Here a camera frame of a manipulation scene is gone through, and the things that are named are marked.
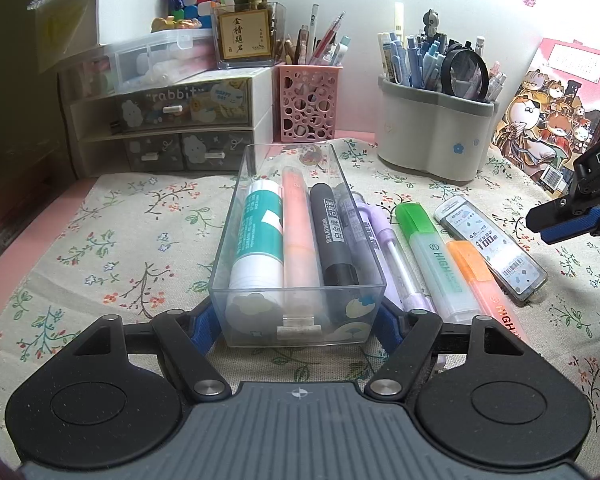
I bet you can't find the cartoon cat cover book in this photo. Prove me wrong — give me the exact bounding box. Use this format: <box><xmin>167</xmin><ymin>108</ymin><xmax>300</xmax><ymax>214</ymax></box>
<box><xmin>490</xmin><ymin>37</ymin><xmax>600</xmax><ymax>197</ymax></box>

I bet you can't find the white drawer organizer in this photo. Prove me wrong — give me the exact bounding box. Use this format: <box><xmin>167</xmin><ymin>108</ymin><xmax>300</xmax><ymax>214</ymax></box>
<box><xmin>56</xmin><ymin>66</ymin><xmax>281</xmax><ymax>178</ymax></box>

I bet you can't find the green highlighter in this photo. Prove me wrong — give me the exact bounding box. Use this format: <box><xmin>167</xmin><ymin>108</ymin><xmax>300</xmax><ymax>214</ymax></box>
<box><xmin>395</xmin><ymin>202</ymin><xmax>477</xmax><ymax>325</ymax></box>

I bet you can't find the teal and white glue stick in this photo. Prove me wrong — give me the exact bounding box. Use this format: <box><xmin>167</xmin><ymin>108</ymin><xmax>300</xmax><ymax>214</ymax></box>
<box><xmin>227</xmin><ymin>180</ymin><xmax>286</xmax><ymax>308</ymax></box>

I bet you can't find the black marker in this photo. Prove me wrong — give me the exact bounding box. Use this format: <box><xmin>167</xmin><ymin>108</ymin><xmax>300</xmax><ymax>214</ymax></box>
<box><xmin>309</xmin><ymin>183</ymin><xmax>359</xmax><ymax>288</ymax></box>

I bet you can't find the white box with plastic bag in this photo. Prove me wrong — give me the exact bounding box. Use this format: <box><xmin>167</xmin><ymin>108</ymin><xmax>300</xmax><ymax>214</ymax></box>
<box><xmin>26</xmin><ymin>0</ymin><xmax>176</xmax><ymax>75</ymax></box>

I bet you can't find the orange highlighter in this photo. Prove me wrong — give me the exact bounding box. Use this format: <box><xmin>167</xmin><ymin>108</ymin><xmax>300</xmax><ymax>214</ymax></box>
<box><xmin>445</xmin><ymin>240</ymin><xmax>533</xmax><ymax>348</ymax></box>

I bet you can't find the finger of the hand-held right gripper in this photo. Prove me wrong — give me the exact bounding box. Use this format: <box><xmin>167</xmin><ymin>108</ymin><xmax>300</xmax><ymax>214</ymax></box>
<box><xmin>525</xmin><ymin>198</ymin><xmax>600</xmax><ymax>246</ymax></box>

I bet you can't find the grey flower-shaped pen holder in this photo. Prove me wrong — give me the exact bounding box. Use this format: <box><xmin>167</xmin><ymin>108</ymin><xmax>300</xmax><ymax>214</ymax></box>
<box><xmin>376</xmin><ymin>74</ymin><xmax>502</xmax><ymax>184</ymax></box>

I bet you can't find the small yellow figurine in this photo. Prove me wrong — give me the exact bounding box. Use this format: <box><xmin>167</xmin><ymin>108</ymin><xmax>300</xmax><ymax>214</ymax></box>
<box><xmin>151</xmin><ymin>15</ymin><xmax>202</xmax><ymax>34</ymax></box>

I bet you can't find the blue-grey marker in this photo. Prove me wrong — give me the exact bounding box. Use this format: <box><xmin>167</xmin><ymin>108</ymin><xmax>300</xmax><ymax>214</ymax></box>
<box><xmin>334</xmin><ymin>182</ymin><xmax>381</xmax><ymax>286</ymax></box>

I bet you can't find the pencil lead refill case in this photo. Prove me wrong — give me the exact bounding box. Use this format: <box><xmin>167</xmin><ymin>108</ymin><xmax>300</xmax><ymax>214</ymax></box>
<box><xmin>433</xmin><ymin>198</ymin><xmax>550</xmax><ymax>307</ymax></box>

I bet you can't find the clear plastic organizer tray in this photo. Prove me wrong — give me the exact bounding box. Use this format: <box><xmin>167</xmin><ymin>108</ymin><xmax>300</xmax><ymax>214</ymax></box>
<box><xmin>208</xmin><ymin>142</ymin><xmax>387</xmax><ymax>349</ymax></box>

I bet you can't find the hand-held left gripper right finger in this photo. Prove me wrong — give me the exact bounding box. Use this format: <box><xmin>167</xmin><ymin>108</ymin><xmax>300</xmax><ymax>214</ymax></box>
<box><xmin>364</xmin><ymin>299</ymin><xmax>527</xmax><ymax>402</ymax></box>

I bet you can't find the lucky bamboo in glass vase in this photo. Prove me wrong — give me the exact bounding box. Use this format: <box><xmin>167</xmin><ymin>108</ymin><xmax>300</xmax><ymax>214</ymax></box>
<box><xmin>212</xmin><ymin>0</ymin><xmax>315</xmax><ymax>71</ymax></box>

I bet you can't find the clear plastic storage box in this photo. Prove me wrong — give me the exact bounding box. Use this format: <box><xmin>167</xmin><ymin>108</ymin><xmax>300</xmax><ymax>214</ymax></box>
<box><xmin>60</xmin><ymin>27</ymin><xmax>220</xmax><ymax>100</ymax></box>

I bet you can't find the purple mechanical pencil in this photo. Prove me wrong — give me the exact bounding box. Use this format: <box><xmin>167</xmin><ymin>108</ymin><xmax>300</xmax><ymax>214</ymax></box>
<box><xmin>354</xmin><ymin>194</ymin><xmax>437</xmax><ymax>317</ymax></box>

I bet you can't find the cluster of pencils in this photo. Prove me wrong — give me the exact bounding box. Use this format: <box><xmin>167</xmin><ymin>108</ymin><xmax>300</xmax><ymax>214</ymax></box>
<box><xmin>280</xmin><ymin>4</ymin><xmax>353</xmax><ymax>68</ymax></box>

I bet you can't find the bunch of assorted pens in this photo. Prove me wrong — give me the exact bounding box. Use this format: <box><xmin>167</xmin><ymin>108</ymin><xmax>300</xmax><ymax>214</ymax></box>
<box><xmin>377</xmin><ymin>2</ymin><xmax>508</xmax><ymax>103</ymax></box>

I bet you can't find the black magnifying glass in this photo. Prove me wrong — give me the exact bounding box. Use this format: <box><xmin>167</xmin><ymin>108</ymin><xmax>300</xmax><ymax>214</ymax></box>
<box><xmin>441</xmin><ymin>49</ymin><xmax>491</xmax><ymax>99</ymax></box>

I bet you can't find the pink highlighter pen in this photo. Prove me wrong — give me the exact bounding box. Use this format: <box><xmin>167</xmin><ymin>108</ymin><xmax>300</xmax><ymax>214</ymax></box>
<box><xmin>281</xmin><ymin>166</ymin><xmax>322</xmax><ymax>311</ymax></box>

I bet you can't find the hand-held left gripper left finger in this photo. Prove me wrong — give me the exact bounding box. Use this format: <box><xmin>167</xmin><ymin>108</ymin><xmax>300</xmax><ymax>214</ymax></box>
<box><xmin>72</xmin><ymin>299</ymin><xmax>232</xmax><ymax>402</ymax></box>

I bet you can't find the pink perforated pen holder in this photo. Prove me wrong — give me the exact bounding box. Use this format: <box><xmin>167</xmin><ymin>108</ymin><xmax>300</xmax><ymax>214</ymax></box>
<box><xmin>277</xmin><ymin>62</ymin><xmax>346</xmax><ymax>144</ymax></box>

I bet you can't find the floral tablecloth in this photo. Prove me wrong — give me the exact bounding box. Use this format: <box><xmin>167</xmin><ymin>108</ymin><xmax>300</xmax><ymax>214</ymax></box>
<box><xmin>0</xmin><ymin>137</ymin><xmax>600</xmax><ymax>461</ymax></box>

